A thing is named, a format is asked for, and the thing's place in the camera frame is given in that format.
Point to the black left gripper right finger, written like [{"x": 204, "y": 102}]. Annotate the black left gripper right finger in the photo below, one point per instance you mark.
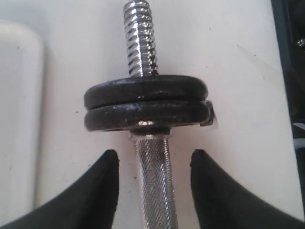
[{"x": 222, "y": 203}]

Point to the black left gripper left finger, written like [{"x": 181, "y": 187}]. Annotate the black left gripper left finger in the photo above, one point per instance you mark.
[{"x": 89, "y": 203}]

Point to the chrome dumbbell bar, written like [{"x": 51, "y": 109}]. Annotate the chrome dumbbell bar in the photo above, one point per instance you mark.
[{"x": 151, "y": 144}]

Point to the black plate bar end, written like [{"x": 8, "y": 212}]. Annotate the black plate bar end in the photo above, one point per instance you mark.
[{"x": 152, "y": 114}]

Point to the black weight plate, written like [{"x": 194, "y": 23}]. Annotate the black weight plate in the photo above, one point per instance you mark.
[{"x": 142, "y": 89}]

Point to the white plastic tray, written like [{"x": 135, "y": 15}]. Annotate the white plastic tray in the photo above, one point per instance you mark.
[{"x": 22, "y": 57}]

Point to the dark frame at table edge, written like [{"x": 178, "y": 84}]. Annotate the dark frame at table edge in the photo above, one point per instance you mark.
[{"x": 289, "y": 19}]

